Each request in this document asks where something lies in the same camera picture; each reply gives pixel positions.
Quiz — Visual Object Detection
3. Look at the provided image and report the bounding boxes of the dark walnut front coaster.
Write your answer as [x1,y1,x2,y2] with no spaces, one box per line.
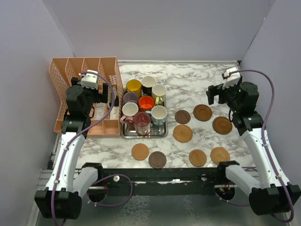
[149,151,166,169]

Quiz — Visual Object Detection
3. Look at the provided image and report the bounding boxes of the dark walnut coaster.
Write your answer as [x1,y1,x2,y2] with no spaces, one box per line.
[149,151,166,169]
[174,110,191,124]

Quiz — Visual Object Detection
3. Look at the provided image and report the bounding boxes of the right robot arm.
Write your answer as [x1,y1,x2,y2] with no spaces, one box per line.
[206,82,301,216]

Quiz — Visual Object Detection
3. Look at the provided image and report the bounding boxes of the lilac mug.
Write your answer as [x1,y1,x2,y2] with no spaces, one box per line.
[123,91,139,105]

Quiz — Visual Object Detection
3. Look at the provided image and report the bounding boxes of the woven rattan coaster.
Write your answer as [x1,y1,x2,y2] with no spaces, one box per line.
[173,125,193,143]
[210,147,230,165]

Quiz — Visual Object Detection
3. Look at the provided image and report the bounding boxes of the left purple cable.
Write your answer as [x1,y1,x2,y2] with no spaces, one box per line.
[50,71,134,226]

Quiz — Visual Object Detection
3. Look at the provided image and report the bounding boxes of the orange mug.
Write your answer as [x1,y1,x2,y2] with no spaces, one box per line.
[138,96,155,112]

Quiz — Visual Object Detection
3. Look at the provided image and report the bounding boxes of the dusty pink mug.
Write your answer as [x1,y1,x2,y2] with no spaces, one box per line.
[133,112,151,136]

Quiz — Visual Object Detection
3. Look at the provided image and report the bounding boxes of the light wood grooved coaster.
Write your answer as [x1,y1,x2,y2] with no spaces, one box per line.
[189,149,207,167]

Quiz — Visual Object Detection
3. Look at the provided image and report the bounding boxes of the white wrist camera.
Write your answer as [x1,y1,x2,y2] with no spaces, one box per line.
[222,66,241,89]
[79,70,98,90]

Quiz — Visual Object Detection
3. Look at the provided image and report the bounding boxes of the light wood round coaster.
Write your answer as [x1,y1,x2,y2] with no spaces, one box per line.
[131,143,149,161]

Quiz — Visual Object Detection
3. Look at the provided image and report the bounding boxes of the black mug white inside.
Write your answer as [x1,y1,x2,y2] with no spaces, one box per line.
[141,76,156,96]

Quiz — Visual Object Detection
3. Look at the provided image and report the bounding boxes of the purple cable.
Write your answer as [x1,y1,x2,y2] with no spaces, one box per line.
[50,71,134,226]
[215,69,294,223]

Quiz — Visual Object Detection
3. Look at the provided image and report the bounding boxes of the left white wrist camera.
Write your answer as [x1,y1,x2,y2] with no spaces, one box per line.
[79,70,98,90]

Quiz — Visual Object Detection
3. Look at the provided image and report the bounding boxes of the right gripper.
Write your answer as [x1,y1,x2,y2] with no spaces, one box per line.
[206,81,242,113]

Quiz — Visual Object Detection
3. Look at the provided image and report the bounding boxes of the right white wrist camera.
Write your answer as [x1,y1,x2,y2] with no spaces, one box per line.
[222,66,241,89]

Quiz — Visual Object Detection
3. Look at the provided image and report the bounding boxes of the pale yellow mug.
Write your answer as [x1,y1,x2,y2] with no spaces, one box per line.
[151,84,167,105]

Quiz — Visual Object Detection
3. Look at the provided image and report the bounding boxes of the white stationery package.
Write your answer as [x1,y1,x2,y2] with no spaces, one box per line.
[110,106,119,120]

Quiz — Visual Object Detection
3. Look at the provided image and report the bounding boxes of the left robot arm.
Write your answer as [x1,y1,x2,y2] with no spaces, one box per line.
[34,74,115,225]

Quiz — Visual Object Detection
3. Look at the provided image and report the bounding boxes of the white mug pink handle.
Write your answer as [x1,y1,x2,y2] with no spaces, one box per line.
[119,103,139,124]

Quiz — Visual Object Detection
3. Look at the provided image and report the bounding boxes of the peach plastic file organizer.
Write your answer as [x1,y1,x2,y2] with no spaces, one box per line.
[49,57,124,137]

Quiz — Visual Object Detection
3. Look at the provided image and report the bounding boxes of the black front mounting rail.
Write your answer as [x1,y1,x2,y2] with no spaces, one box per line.
[89,168,233,196]

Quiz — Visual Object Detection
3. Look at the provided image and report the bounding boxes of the brown ringed wooden coaster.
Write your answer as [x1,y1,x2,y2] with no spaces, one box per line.
[193,104,213,121]

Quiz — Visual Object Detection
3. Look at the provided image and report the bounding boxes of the stainless steel tray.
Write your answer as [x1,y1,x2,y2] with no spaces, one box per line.
[120,88,169,139]

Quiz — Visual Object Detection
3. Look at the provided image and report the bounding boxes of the light blue mug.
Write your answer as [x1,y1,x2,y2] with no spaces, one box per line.
[151,105,167,126]

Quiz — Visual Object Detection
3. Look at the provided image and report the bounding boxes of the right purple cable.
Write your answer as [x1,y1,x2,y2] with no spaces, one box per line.
[215,69,294,223]

